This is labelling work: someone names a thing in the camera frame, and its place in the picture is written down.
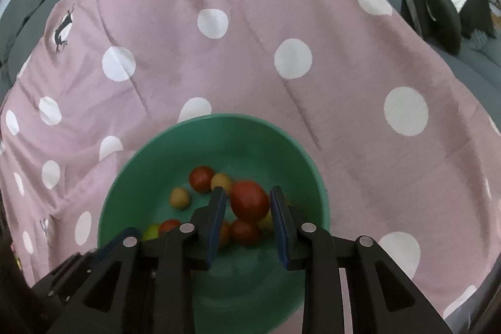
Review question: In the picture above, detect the large red cherry tomato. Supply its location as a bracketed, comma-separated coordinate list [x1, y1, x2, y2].
[229, 180, 271, 223]

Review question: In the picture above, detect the cluster of cherry tomatoes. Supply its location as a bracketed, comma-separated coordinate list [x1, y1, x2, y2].
[142, 166, 275, 250]

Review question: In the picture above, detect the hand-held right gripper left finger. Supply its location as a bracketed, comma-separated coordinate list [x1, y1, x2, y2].
[47, 186, 228, 334]

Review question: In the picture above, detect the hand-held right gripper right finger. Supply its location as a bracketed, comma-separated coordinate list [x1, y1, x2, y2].
[270, 185, 454, 334]

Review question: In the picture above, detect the green bowl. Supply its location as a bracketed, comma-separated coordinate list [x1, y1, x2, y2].
[98, 114, 329, 334]

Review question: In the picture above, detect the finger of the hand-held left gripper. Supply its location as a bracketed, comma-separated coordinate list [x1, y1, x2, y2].
[45, 249, 103, 323]
[32, 254, 85, 305]

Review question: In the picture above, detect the black cloth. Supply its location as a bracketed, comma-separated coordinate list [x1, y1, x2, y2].
[458, 0, 496, 39]

